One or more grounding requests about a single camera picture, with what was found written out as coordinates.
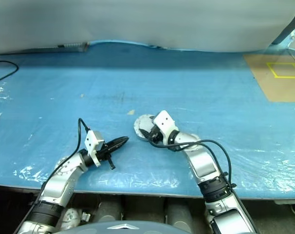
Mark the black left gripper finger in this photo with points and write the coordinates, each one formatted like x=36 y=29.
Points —
x=119 y=140
x=118 y=146

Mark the blue plastic table cover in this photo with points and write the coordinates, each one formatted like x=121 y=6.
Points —
x=186 y=80

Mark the blue metal frame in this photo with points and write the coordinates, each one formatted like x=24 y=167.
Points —
x=285 y=31

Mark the dark grey rounded cylinder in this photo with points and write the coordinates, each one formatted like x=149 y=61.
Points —
x=109 y=207
x=179 y=212

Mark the beige tape scrap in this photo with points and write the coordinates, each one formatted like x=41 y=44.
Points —
x=131 y=112

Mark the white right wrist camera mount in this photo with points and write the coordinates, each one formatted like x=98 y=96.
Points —
x=164 y=122

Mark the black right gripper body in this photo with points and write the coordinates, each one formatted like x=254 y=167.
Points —
x=155 y=134

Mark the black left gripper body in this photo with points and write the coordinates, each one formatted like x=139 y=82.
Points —
x=104 y=152

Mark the grey power strip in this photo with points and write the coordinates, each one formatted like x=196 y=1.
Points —
x=73 y=46

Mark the white backdrop sheet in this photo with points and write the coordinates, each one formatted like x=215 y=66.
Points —
x=137 y=19

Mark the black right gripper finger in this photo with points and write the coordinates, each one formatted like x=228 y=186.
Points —
x=146 y=134
x=152 y=118

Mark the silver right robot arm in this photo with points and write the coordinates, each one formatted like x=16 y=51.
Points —
x=203 y=163

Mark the grey robot torso shell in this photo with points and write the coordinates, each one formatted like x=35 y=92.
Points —
x=118 y=230

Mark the silver motor stator housing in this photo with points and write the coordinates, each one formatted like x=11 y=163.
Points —
x=142 y=138

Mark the brown cardboard sheet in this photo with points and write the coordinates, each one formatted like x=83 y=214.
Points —
x=274 y=90

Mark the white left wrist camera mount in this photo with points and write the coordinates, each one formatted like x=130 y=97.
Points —
x=91 y=141

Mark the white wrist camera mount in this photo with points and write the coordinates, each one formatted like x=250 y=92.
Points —
x=164 y=122
x=91 y=141

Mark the white printed plastic piece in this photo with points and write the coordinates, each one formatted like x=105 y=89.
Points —
x=70 y=217

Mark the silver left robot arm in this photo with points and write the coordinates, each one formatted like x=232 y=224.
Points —
x=62 y=187

